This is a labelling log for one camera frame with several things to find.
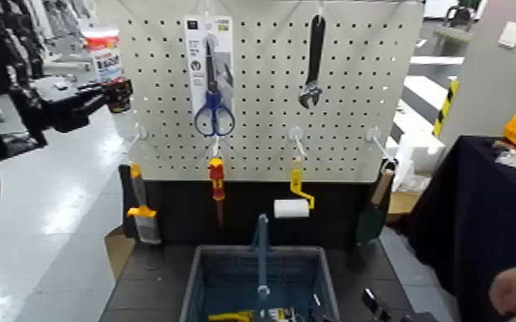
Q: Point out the white wall plate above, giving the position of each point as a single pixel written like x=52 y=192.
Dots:
x=511 y=34

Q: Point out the orange grey paintbrush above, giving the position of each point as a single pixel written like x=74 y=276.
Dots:
x=143 y=216

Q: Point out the blue grey plastic crate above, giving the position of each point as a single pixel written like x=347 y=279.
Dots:
x=235 y=274

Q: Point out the yellow tool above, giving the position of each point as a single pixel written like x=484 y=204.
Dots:
x=228 y=317

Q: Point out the white foam block stack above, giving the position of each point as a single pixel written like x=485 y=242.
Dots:
x=420 y=117

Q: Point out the blue scissors on card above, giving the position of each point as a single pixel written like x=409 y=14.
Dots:
x=210 y=72

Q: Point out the black clothed side table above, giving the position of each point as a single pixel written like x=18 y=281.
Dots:
x=465 y=216

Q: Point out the red yellow screwdriver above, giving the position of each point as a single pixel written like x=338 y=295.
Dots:
x=216 y=180

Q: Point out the yellow black striped post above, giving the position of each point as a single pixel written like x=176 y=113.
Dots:
x=446 y=108

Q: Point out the person's bare hand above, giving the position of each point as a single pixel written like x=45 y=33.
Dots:
x=512 y=292

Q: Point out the yellow white paint roller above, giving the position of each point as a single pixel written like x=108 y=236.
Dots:
x=290 y=208

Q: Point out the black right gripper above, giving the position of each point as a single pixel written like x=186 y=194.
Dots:
x=420 y=317

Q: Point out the white pegboard hook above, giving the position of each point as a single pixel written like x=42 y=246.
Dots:
x=139 y=132
x=377 y=137
x=296 y=137
x=215 y=146
x=320 y=8

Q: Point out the black adjustable wrench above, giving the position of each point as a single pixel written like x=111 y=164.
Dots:
x=314 y=58

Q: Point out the beige pegboard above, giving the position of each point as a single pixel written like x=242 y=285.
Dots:
x=267 y=112

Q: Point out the brown cardboard sheet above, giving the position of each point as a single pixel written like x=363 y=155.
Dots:
x=118 y=252

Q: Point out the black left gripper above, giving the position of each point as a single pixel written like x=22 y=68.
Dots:
x=66 y=103

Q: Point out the white red glue tube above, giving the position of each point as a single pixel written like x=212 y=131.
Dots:
x=102 y=58

